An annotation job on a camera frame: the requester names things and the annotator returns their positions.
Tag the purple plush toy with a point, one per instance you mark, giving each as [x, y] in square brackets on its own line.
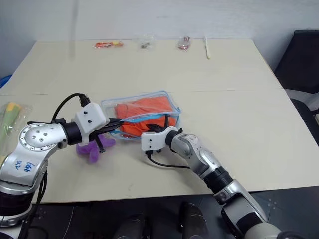
[93, 153]

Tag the blue round object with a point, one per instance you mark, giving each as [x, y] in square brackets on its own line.
[4, 81]

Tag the black office chair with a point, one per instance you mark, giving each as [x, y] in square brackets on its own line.
[299, 64]

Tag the clear bag of red items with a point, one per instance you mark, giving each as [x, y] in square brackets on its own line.
[185, 44]

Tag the white plastic spoon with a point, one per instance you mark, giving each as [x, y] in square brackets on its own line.
[207, 48]

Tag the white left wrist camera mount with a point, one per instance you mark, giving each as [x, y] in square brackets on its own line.
[91, 117]

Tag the orange yellow snack packet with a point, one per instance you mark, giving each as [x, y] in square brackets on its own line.
[108, 44]

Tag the orange cloth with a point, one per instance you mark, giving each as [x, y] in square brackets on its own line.
[147, 105]

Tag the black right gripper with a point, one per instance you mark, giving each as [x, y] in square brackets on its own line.
[160, 130]

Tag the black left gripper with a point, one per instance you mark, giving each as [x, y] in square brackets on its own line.
[101, 132]

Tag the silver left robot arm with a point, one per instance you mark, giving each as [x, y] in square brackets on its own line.
[37, 142]

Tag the clear bag of small parts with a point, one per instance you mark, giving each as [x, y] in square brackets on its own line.
[146, 43]

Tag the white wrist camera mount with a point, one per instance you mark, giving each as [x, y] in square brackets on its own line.
[91, 117]
[152, 140]

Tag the wrapped green and yellow item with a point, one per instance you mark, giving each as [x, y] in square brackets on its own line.
[11, 117]

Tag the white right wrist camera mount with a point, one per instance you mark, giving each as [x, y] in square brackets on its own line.
[152, 140]

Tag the clear bag with orange cloth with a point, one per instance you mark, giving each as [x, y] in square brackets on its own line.
[149, 98]

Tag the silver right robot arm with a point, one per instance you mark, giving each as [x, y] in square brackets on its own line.
[211, 161]

